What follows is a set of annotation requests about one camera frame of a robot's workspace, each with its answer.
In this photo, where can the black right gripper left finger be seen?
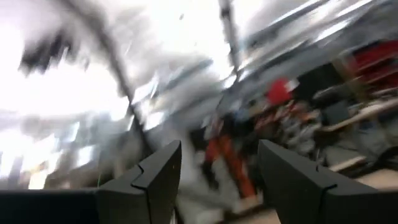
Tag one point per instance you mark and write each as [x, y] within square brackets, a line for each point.
[149, 186]

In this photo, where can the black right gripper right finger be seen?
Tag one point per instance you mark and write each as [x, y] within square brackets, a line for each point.
[295, 186]

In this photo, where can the parts shelf with red bins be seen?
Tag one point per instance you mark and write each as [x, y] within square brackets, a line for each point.
[280, 93]

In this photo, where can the wooden top desk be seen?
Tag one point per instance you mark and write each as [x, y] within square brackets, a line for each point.
[367, 113]

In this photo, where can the black aluminium table frame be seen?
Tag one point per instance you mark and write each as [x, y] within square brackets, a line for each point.
[115, 62]

